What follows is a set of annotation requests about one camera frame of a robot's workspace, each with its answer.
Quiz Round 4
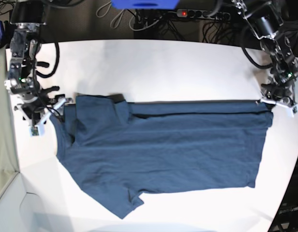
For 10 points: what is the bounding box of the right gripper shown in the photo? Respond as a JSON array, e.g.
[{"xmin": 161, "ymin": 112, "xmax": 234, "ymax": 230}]
[{"xmin": 14, "ymin": 94, "xmax": 73, "ymax": 126}]

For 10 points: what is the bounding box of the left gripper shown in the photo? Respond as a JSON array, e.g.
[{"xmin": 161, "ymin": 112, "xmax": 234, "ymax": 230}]
[{"xmin": 256, "ymin": 83, "xmax": 297, "ymax": 109}]

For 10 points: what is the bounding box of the dark blue t-shirt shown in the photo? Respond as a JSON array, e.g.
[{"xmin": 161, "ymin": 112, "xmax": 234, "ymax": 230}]
[{"xmin": 50, "ymin": 95, "xmax": 273, "ymax": 218}]

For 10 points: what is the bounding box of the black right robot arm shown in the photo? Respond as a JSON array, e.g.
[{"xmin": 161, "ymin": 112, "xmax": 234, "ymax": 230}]
[{"xmin": 4, "ymin": 0, "xmax": 68, "ymax": 130}]

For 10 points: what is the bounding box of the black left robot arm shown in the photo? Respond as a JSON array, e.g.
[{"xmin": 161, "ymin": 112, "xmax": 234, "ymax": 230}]
[{"xmin": 231, "ymin": 0, "xmax": 298, "ymax": 114}]

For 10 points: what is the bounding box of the grey-green fabric curtain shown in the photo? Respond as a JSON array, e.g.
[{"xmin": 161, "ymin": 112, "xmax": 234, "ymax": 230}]
[{"xmin": 0, "ymin": 48, "xmax": 19, "ymax": 198}]

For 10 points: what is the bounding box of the blue cylinder object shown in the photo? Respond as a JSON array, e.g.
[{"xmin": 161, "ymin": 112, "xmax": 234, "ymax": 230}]
[{"xmin": 0, "ymin": 21, "xmax": 5, "ymax": 40}]

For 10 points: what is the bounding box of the blue plastic bin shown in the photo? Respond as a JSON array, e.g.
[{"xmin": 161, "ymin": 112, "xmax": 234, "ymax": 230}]
[{"xmin": 111, "ymin": 0, "xmax": 179, "ymax": 10}]

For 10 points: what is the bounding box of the black power strip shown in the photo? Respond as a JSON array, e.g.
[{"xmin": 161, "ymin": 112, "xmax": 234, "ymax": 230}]
[{"xmin": 176, "ymin": 9, "xmax": 231, "ymax": 21}]

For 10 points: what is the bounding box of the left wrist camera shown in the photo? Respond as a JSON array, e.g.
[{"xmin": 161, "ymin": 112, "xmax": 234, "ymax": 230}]
[{"xmin": 286, "ymin": 104, "xmax": 298, "ymax": 117}]

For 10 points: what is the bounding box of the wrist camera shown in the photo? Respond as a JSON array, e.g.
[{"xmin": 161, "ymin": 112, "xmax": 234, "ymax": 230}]
[
  {"xmin": 29, "ymin": 124, "xmax": 45, "ymax": 137},
  {"xmin": 286, "ymin": 104, "xmax": 298, "ymax": 117}
]

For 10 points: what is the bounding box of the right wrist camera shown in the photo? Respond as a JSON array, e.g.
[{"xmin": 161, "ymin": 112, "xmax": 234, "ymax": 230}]
[{"xmin": 29, "ymin": 124, "xmax": 45, "ymax": 137}]

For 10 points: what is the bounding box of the white cable loop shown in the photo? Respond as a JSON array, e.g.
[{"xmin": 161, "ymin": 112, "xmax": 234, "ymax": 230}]
[{"xmin": 96, "ymin": 4, "xmax": 135, "ymax": 29}]

